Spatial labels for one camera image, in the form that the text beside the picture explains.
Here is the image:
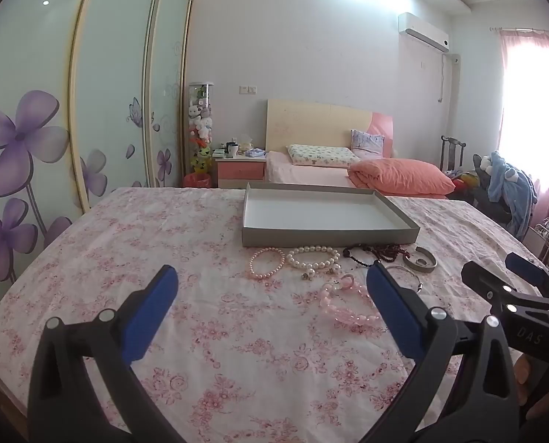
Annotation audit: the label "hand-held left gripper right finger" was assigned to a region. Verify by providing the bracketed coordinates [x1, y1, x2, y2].
[366, 262, 522, 443]

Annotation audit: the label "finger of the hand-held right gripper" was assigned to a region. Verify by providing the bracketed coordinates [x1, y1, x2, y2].
[505, 252, 549, 303]
[461, 261, 522, 315]

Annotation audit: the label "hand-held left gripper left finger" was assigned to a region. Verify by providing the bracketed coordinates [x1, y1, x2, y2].
[28, 264, 179, 443]

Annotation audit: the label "pink crystal bracelet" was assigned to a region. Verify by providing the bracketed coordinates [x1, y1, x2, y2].
[321, 295, 382, 328]

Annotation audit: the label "thin silver bangle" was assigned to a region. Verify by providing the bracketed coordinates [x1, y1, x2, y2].
[385, 263, 427, 294]

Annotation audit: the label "engraved silver cuff bangle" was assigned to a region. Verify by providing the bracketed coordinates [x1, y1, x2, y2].
[404, 247, 438, 273]

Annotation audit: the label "dark red bead necklace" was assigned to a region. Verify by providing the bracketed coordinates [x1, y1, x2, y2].
[371, 242, 416, 262]

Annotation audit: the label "pink round bead bracelet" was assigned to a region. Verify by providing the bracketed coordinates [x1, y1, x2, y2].
[320, 279, 372, 308]

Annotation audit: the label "black bead bracelet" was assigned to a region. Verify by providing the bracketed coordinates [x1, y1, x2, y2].
[343, 242, 377, 268]

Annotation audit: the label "white pearl bracelet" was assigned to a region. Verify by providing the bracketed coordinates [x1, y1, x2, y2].
[287, 244, 342, 282]

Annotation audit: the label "small pink pearl bracelet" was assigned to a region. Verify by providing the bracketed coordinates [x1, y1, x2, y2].
[248, 248, 285, 281]

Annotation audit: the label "grey cardboard tray box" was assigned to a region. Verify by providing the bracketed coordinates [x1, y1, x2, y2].
[242, 182, 420, 247]

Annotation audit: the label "person's right hand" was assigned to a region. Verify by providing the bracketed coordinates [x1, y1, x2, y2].
[513, 354, 541, 408]

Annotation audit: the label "pink floral tablecloth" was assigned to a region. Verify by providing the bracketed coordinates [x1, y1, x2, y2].
[0, 187, 549, 443]

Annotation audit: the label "blue plush garment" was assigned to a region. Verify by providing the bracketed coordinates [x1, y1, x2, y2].
[486, 151, 539, 237]

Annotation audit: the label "black office chair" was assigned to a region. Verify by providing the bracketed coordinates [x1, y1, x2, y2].
[470, 154, 517, 223]

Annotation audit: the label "pile of colourful clothes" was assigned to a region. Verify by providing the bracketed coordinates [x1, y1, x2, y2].
[445, 170, 481, 193]

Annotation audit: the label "dark wooden chair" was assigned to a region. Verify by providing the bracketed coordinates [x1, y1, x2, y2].
[441, 135, 467, 172]

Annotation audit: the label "orange pink pillow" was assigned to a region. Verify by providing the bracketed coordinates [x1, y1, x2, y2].
[347, 158, 456, 196]

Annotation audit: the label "bed with pink sheet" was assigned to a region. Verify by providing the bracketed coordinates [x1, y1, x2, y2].
[263, 151, 448, 200]

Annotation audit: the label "pink and white nightstand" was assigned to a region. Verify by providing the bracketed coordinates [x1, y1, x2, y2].
[214, 150, 268, 190]

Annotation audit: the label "lilac printed pillow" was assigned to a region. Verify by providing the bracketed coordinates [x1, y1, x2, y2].
[351, 129, 386, 159]

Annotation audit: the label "cream printed pillow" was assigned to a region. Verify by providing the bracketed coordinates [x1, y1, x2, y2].
[287, 144, 359, 169]

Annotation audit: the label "clear tube of plush toys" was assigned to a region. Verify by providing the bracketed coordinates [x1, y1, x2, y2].
[188, 82, 215, 178]

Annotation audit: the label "cream and pink headboard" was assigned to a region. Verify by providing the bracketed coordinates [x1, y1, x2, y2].
[265, 99, 395, 160]

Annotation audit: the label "wardrobe door with swirls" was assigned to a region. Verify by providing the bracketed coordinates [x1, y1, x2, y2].
[144, 0, 195, 188]

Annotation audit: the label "wardrobe door with butterfly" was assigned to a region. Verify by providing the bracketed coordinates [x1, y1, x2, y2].
[69, 0, 167, 213]

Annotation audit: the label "wardrobe door large purple flowers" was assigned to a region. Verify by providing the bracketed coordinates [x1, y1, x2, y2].
[0, 0, 97, 287]

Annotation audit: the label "white air conditioner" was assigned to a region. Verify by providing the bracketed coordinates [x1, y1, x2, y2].
[397, 12, 450, 53]

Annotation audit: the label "air conditioner power cable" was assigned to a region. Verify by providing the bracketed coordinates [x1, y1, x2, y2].
[437, 51, 447, 103]

